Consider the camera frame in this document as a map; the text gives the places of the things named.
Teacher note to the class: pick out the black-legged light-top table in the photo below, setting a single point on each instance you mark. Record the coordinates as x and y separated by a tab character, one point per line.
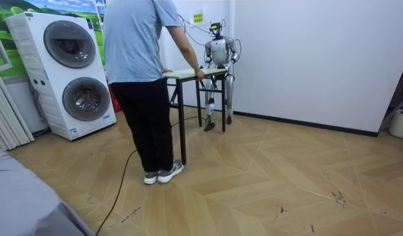
191	73

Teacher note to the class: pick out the red crate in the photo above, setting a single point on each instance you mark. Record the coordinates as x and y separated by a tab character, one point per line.
115	100

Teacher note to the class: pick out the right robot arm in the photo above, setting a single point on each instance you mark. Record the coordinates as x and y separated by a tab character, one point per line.
207	54

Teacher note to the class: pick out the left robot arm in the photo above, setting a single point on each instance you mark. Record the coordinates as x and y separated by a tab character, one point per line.
233	52

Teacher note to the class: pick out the robot legs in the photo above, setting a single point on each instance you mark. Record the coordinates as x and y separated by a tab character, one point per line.
230	88

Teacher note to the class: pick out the grey bed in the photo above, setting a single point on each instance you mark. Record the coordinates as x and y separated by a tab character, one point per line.
21	200

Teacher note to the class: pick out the yellow wall label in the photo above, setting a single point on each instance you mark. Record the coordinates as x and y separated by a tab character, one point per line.
198	18

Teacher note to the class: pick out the robot body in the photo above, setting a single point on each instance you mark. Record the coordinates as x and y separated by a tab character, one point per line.
218	50

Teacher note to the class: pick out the white bucket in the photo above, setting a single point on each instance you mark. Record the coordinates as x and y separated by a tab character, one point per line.
401	124

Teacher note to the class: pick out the white washing machine tower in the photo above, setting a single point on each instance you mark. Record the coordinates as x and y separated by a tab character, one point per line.
63	72

